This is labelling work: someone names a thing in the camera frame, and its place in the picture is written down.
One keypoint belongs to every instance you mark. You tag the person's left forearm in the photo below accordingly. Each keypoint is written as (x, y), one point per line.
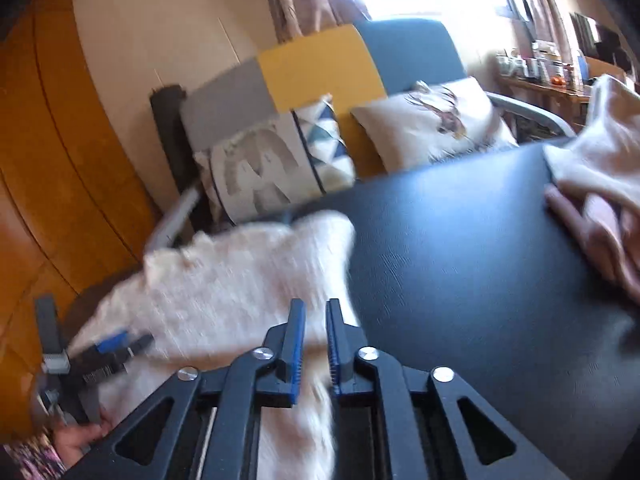
(35, 460)

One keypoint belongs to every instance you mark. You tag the cream garment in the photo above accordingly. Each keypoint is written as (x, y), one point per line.
(605, 150)

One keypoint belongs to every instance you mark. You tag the tiger print pillow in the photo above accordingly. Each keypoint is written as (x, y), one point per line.
(260, 170)

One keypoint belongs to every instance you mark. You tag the person's left hand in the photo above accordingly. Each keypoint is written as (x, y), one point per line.
(80, 437)

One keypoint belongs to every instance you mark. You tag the grey yellow blue sofa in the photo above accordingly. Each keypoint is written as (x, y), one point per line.
(310, 70)

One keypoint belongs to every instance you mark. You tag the black leather massage table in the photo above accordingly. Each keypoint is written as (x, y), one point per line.
(475, 285)

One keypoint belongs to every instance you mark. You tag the cluttered wooden shelf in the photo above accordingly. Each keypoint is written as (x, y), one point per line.
(540, 85)

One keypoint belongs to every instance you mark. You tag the deer print pillow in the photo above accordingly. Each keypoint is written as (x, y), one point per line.
(425, 125)

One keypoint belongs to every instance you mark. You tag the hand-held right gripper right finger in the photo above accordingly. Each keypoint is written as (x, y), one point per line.
(332, 355)

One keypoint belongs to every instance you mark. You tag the wooden panelled wardrobe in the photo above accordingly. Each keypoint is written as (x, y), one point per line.
(60, 160)

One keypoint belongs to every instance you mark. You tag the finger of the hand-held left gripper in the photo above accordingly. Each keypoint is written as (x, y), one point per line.
(112, 342)

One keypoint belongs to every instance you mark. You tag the white knit sweater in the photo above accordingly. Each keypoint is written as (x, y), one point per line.
(225, 280)

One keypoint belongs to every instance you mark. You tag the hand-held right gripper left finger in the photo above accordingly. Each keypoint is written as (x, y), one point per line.
(299, 350)

